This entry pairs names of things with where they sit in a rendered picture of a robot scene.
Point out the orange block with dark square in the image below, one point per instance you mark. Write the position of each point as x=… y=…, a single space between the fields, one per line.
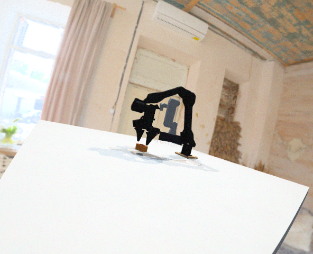
x=141 y=147

